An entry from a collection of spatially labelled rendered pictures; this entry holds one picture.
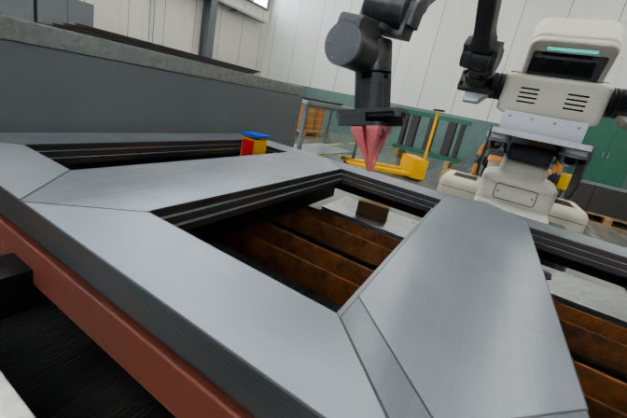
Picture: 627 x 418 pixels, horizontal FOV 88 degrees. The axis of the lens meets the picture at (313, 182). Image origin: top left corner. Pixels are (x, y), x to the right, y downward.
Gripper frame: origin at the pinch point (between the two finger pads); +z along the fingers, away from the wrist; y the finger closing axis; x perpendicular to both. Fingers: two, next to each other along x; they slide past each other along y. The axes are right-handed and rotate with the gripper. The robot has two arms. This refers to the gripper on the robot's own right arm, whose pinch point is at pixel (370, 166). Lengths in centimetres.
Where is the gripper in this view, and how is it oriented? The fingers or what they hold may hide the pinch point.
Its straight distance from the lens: 54.4
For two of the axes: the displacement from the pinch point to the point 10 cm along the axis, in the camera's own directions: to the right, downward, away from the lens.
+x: 5.1, -1.2, 8.5
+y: 8.6, 0.7, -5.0
